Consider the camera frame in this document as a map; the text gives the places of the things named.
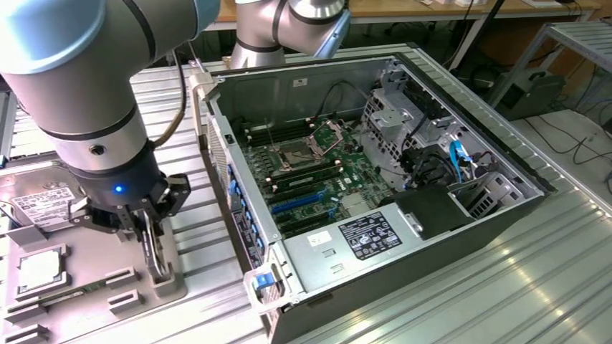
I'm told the wooden desk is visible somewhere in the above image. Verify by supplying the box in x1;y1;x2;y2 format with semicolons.
209;0;599;27

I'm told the grey parts rack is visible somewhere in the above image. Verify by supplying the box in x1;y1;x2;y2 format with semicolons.
0;214;188;344

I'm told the green RAM stick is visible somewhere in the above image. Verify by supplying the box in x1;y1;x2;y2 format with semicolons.
40;281;109;309
272;174;339;191

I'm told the black plastic shroud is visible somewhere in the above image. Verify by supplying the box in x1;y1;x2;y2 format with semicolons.
393;182;473;242

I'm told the green motherboard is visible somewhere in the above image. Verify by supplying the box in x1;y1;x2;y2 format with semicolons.
233;114;397;239

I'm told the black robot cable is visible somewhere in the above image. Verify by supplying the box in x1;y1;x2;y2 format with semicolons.
152;46;191;148

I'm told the silver chipset heat sink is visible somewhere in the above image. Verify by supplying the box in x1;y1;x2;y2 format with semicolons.
340;195;380;216

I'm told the silver metal drive cage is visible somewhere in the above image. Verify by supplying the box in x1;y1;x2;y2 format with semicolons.
360;87;417;173

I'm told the metal slat side table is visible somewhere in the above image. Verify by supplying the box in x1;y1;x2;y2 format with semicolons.
492;21;612;105

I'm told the silver CPU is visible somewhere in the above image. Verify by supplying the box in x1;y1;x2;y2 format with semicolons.
17;252;67;288

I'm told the black floor unit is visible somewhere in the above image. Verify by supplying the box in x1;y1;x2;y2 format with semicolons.
496;70;568;121

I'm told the metal socket cover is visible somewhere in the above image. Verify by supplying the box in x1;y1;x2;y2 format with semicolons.
308;120;349;148

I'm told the hard disk with blue carrier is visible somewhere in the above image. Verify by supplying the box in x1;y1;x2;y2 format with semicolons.
0;161;93;231

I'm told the CPU socket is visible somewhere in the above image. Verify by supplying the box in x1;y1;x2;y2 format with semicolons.
275;140;320;170

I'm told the blue expansion slot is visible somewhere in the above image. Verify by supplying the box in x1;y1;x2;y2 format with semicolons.
271;189;327;215

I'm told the silver power supply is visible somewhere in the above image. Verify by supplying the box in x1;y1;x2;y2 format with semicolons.
281;204;425;294

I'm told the blue flat wire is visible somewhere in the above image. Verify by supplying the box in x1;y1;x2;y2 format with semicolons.
448;139;468;186

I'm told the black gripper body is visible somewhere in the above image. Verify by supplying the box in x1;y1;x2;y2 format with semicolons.
69;142;169;213

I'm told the open PC case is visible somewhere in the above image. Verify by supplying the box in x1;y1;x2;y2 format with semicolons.
188;42;559;344

